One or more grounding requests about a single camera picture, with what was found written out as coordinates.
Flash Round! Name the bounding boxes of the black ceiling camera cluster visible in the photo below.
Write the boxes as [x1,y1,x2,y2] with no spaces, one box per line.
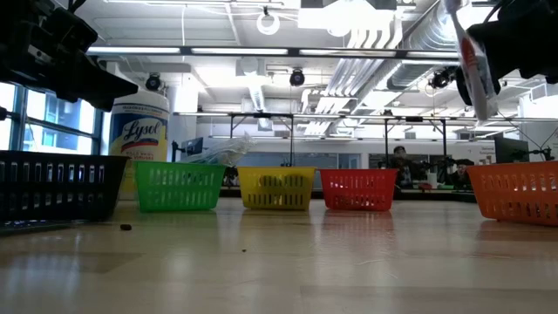
[427,65,459,91]

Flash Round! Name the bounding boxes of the white ceiling pipes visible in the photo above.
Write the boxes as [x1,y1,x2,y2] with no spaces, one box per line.
[324,21,405,99]

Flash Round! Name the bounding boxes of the black window frame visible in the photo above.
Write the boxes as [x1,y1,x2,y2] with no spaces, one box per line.
[0,80,108,154]

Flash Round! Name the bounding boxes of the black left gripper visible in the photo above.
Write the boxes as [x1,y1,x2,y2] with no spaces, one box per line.
[0,0,140,113]

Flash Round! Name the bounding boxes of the yellow Lysol wipes canister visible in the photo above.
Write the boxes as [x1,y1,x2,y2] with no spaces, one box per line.
[108,89,170,165]

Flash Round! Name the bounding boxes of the black plastic basket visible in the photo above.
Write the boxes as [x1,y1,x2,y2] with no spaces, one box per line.
[0,149,130,222]

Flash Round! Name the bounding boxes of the black comb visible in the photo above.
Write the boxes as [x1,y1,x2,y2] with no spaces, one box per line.
[0,219,86,236]

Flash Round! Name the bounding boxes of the person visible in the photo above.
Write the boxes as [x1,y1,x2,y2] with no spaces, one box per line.
[449,158,477,191]
[391,145,420,189]

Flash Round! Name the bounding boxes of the silver air duct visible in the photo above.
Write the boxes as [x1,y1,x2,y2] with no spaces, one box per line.
[385,0,463,91]

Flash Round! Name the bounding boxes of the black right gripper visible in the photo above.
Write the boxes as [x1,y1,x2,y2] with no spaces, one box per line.
[454,0,558,107]

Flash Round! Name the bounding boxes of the orange plastic basket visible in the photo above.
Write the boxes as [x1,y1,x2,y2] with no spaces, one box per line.
[466,160,558,228]

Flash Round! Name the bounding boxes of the red plastic basket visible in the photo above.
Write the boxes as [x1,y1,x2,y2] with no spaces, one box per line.
[318,167,399,213]

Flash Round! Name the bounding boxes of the white cable ring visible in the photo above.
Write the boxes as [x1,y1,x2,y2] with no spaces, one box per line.
[255,10,282,37]

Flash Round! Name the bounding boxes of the green plastic basket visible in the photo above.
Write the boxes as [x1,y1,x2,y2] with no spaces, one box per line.
[132,160,228,214]

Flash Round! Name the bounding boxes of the long ceiling light rail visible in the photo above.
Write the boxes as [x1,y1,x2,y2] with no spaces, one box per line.
[86,44,463,61]

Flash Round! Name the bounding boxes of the black gantry frame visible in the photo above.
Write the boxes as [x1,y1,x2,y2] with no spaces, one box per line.
[383,115,448,166]
[228,112,296,167]

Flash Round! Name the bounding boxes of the yellow plastic basket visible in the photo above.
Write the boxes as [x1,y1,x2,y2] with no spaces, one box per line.
[236,166,317,212]

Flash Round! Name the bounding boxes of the black monitor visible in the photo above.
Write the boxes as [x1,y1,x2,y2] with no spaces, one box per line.
[172,137,205,165]
[493,137,531,165]

